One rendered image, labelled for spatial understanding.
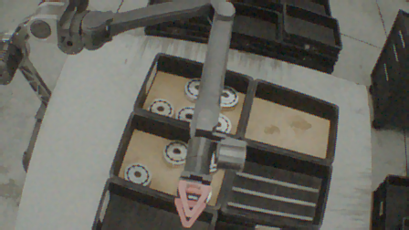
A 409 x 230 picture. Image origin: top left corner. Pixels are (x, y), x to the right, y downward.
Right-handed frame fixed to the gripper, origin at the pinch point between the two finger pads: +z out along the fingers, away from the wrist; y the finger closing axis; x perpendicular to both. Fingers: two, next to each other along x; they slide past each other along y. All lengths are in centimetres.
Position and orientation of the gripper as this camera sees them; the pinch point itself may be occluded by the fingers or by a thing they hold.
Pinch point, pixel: (188, 218)
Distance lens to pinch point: 100.6
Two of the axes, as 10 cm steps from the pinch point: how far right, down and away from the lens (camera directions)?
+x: -9.8, -1.8, -0.3
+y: -1.3, 5.8, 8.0
